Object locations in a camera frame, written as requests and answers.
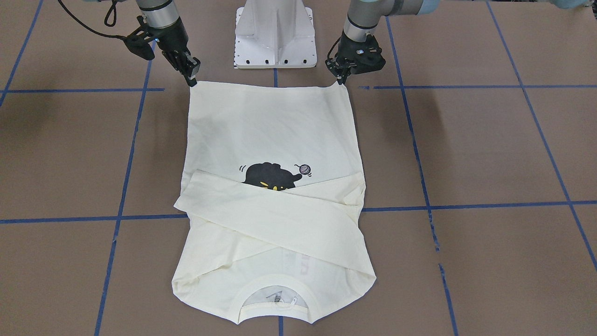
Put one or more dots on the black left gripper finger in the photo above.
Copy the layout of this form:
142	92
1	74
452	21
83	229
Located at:
342	75

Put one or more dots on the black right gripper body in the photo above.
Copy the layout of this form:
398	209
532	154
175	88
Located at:
170	40

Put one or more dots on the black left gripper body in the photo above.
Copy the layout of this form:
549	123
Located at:
343	50

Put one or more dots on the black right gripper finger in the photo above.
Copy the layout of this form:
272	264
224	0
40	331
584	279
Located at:
190	69

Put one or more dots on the cream long-sleeve cat shirt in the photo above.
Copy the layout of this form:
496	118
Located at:
273	185

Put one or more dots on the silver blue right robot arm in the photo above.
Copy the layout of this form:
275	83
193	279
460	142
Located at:
160	21

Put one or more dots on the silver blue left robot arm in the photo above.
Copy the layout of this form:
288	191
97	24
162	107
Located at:
480	44

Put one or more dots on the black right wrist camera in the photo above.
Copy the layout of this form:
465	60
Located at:
138	42

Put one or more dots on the white camera post base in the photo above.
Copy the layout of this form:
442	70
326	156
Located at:
274	34

